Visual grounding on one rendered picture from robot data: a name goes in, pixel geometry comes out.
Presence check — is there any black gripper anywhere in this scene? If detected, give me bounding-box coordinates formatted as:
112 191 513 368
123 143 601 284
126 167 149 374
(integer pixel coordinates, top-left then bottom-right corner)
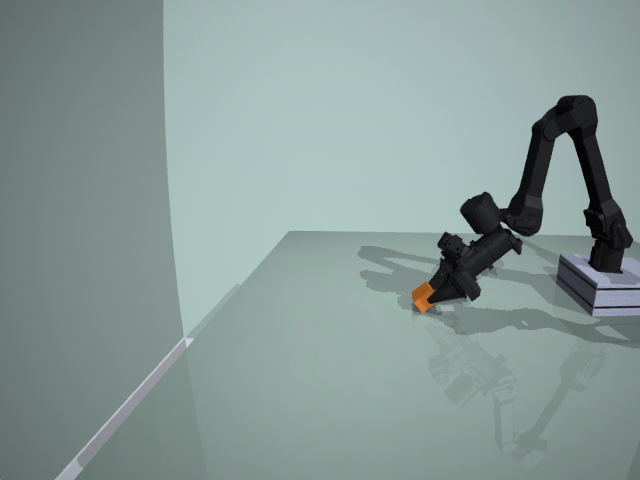
427 239 496 304

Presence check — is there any orange block with black square face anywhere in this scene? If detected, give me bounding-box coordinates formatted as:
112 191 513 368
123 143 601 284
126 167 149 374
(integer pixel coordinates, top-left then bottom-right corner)
411 281 436 313

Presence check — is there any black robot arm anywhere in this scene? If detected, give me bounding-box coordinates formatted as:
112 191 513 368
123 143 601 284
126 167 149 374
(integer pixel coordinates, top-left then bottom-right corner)
437 95 634 274

